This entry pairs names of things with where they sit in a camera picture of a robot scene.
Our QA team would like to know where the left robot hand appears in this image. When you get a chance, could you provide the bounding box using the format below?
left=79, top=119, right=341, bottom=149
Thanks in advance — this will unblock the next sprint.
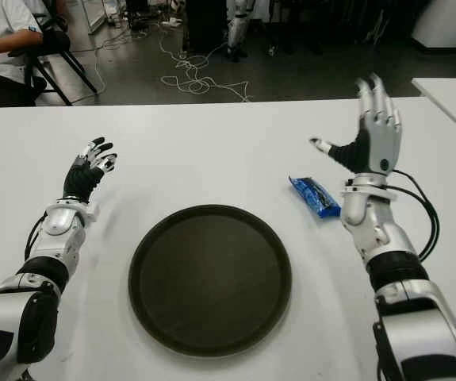
left=63, top=137, right=118, bottom=202

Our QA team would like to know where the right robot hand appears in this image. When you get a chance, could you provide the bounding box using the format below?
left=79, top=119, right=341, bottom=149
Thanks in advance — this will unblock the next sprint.
left=309, top=73, right=404, bottom=175

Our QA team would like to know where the blue Oreo packet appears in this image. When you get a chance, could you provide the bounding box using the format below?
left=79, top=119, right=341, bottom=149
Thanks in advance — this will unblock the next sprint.
left=288, top=175, right=342, bottom=219

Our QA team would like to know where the white side table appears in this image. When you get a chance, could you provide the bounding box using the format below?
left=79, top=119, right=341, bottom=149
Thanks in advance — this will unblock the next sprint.
left=411, top=77, right=456, bottom=146

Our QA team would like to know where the white curved cabinet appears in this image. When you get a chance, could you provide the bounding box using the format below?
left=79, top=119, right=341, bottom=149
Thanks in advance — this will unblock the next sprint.
left=412, top=0, right=456, bottom=51

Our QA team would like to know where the black folding chair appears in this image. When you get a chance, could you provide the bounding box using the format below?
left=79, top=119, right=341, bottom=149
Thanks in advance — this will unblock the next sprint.
left=9, top=0, right=98, bottom=106

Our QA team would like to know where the dark rolling chair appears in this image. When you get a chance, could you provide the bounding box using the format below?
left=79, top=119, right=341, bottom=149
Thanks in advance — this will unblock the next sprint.
left=257, top=0, right=331, bottom=56

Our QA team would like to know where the seated person in white shirt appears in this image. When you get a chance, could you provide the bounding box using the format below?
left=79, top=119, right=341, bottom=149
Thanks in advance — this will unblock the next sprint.
left=0, top=0, right=48, bottom=116

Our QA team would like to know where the dark round tray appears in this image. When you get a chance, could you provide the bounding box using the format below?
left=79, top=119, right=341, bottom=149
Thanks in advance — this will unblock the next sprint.
left=128, top=204, right=293, bottom=356

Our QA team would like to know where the white humanoid robot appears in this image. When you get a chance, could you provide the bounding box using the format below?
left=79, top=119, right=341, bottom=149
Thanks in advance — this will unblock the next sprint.
left=227, top=0, right=259, bottom=63

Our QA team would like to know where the black cabinet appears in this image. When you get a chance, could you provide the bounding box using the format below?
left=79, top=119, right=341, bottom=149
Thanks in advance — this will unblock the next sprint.
left=186, top=0, right=231, bottom=55

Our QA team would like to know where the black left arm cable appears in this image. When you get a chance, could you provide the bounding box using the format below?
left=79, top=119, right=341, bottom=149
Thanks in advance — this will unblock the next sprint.
left=24, top=212, right=48, bottom=263

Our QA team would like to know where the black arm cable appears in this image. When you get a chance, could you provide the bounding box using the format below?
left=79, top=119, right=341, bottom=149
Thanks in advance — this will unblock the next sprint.
left=385, top=169, right=439, bottom=261
left=24, top=212, right=48, bottom=263

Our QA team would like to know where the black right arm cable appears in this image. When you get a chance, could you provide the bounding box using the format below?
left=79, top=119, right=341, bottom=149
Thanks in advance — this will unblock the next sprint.
left=385, top=169, right=439, bottom=261

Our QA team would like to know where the thin white floor cable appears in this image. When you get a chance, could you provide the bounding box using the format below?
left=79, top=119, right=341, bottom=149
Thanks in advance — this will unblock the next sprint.
left=92, top=23, right=133, bottom=95

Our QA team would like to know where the tangled white floor cable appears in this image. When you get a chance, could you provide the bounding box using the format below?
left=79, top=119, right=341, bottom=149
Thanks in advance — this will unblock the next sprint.
left=159, top=15, right=255, bottom=102

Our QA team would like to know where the white frame panel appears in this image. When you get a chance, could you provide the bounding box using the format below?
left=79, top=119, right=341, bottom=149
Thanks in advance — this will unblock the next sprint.
left=88, top=0, right=109, bottom=35

